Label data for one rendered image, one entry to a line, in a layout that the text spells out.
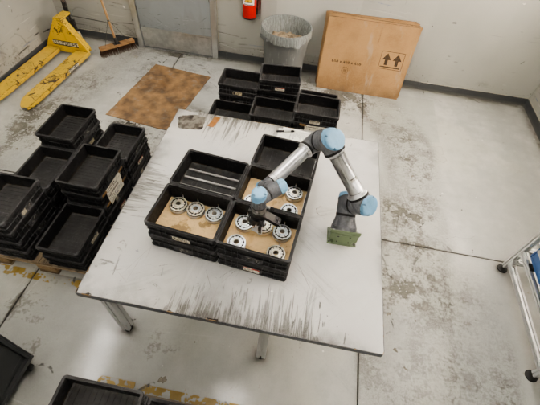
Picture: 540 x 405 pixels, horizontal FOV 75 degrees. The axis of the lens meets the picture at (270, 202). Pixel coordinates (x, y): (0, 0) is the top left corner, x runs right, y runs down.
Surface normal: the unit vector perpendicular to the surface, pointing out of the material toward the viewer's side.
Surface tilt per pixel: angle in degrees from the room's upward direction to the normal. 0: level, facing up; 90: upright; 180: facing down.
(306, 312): 0
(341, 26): 82
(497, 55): 90
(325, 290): 0
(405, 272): 0
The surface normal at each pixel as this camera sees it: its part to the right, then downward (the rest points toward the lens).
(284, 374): 0.07, -0.62
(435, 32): -0.18, 0.76
